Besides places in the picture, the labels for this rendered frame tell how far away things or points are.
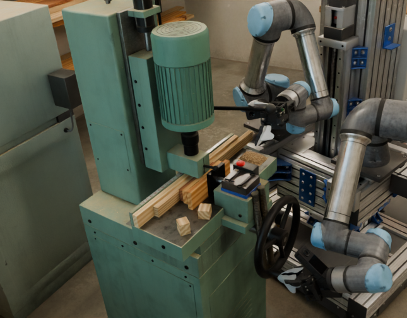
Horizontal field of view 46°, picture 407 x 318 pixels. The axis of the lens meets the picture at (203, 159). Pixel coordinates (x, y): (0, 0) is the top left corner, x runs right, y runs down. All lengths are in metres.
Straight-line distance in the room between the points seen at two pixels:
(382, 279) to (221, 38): 4.36
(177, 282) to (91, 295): 1.01
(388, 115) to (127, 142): 0.85
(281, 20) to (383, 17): 0.44
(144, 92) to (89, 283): 1.44
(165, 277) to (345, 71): 1.08
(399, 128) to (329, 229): 0.36
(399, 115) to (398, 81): 0.84
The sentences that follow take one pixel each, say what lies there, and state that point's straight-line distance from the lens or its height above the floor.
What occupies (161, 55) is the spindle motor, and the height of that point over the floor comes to 1.42.
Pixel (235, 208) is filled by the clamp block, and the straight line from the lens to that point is 1.59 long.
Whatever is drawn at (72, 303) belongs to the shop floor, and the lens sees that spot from 2.68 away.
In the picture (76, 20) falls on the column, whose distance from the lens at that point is 1.64.
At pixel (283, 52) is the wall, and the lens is 5.15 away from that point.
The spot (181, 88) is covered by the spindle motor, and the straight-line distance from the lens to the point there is 1.46.
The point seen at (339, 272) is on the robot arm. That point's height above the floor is 0.88.
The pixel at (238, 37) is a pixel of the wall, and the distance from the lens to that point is 5.34.
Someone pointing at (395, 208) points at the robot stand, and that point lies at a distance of 2.84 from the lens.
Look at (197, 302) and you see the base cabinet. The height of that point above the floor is 0.59.
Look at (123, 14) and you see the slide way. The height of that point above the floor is 1.51.
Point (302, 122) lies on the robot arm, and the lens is 1.87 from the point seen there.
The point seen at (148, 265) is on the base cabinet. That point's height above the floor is 0.66.
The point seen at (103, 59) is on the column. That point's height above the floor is 1.37.
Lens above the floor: 1.88
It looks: 31 degrees down
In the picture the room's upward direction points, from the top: 5 degrees counter-clockwise
